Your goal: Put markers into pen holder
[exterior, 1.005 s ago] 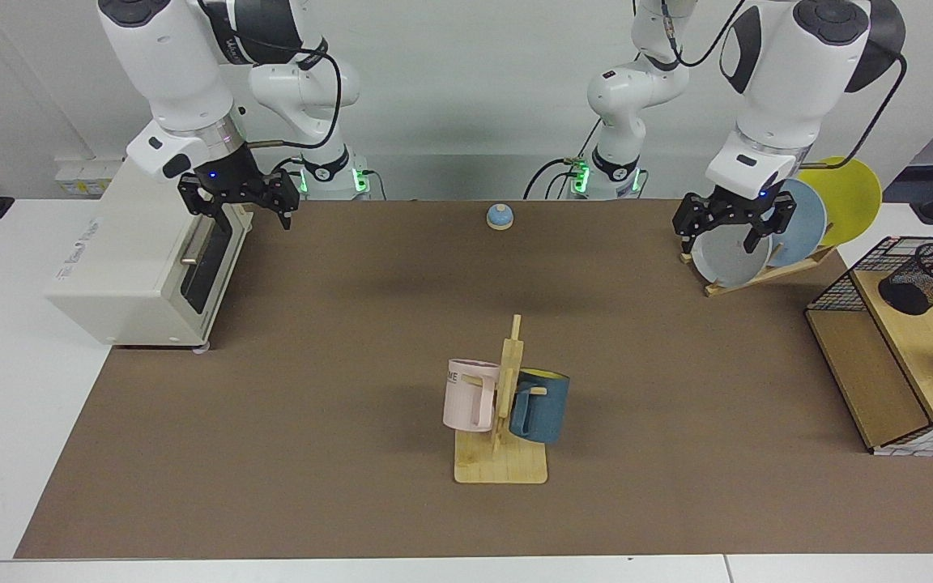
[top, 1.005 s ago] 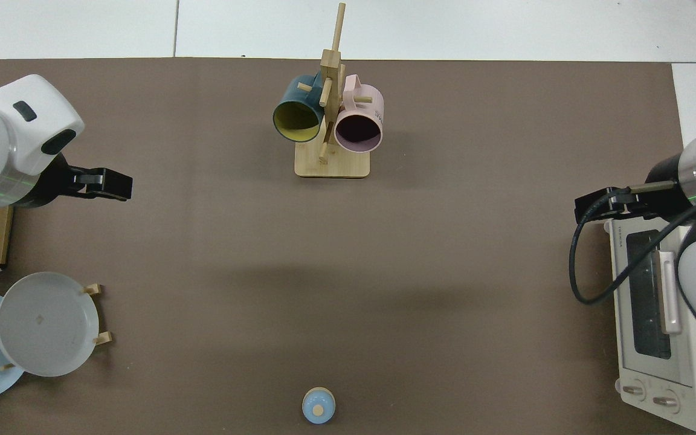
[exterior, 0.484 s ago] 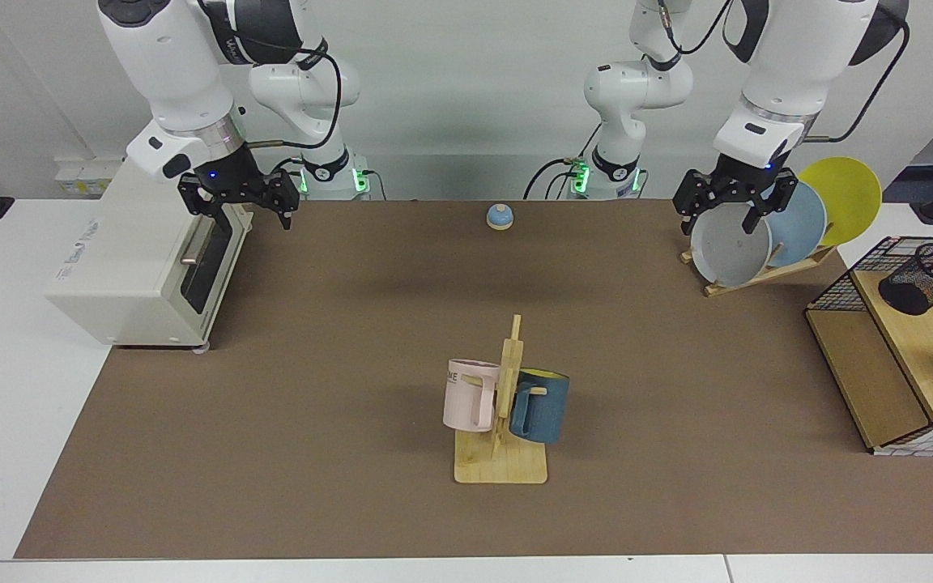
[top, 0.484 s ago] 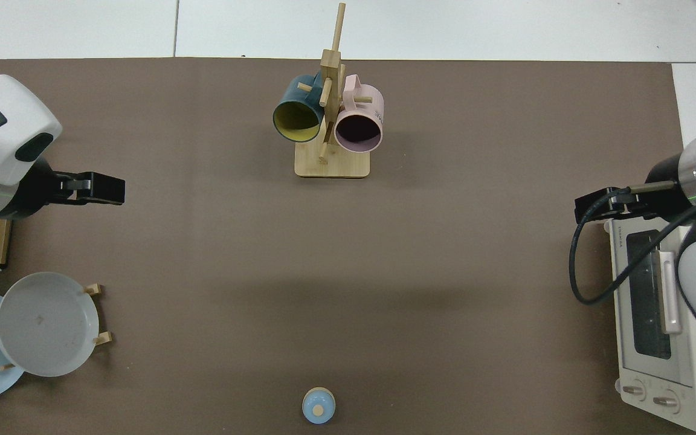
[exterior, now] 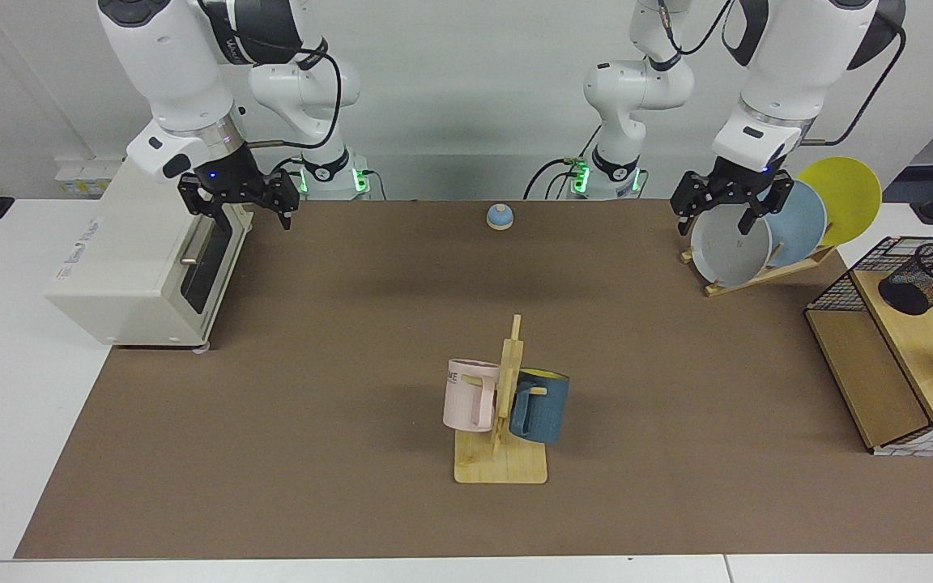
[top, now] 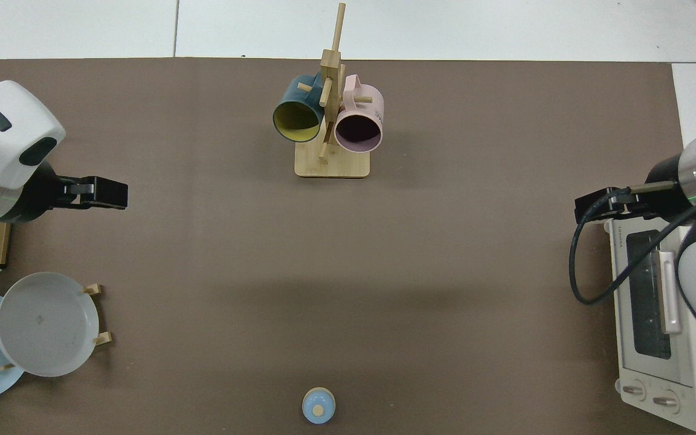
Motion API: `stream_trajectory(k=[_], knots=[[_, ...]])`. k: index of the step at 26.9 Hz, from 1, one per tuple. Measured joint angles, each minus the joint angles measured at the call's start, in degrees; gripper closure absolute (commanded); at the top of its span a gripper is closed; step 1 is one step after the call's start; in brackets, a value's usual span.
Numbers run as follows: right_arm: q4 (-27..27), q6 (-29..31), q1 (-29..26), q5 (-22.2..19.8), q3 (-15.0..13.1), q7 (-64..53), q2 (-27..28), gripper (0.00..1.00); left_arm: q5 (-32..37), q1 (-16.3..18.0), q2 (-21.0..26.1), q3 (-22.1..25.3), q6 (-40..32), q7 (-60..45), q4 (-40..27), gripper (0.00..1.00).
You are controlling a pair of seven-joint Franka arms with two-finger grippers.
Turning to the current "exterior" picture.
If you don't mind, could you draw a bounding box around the wooden plate rack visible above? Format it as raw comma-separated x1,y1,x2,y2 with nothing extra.
681,243,837,298

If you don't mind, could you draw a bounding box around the light blue plate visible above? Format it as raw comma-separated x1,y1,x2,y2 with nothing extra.
758,180,828,268

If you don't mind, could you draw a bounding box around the wire basket with wooden floor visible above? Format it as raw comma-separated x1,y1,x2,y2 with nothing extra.
804,236,933,458

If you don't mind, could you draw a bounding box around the white wall socket strip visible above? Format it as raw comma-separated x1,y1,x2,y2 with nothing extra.
55,158,126,198

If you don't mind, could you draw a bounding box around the black mesh pen holder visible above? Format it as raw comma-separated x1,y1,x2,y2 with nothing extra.
877,242,933,317

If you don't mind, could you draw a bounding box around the wooden cup stand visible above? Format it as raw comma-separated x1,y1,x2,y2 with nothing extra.
454,314,549,485

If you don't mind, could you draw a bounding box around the grey plate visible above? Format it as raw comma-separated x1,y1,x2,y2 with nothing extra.
691,202,773,289

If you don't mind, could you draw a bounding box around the yellow plate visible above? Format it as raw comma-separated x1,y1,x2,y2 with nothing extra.
797,156,883,248

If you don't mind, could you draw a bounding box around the dark blue cup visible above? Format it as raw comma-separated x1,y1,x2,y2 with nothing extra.
509,368,571,445

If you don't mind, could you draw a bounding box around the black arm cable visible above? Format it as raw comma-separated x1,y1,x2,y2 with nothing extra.
657,0,909,148
246,36,344,151

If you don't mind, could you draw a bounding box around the brown table cloth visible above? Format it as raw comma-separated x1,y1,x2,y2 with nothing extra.
15,198,933,560

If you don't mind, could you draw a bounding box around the pale toaster oven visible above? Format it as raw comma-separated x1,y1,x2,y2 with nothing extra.
44,154,255,353

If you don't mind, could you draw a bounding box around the pink cup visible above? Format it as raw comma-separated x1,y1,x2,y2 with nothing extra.
443,359,502,433

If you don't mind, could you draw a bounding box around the black base cable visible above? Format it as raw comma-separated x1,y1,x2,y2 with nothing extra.
523,121,599,201

